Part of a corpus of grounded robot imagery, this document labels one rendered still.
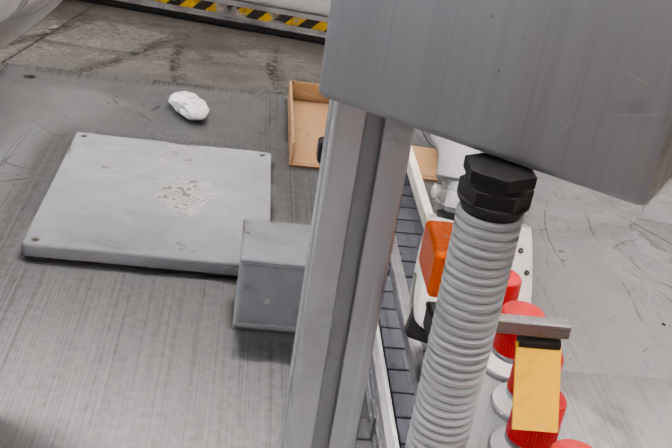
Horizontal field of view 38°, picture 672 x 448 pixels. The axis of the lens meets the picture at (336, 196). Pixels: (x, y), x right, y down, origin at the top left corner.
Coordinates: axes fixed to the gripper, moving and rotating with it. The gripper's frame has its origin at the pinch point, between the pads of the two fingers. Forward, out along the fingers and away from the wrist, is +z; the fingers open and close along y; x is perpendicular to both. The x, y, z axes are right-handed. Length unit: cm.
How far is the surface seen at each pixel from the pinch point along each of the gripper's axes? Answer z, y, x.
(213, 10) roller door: -66, -39, 435
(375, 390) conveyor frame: 4.1, -5.5, 10.4
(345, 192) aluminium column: -18.7, -15.5, -29.1
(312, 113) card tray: -22, -9, 92
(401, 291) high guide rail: -6.0, -4.0, 10.9
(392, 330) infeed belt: -0.1, -3.0, 18.9
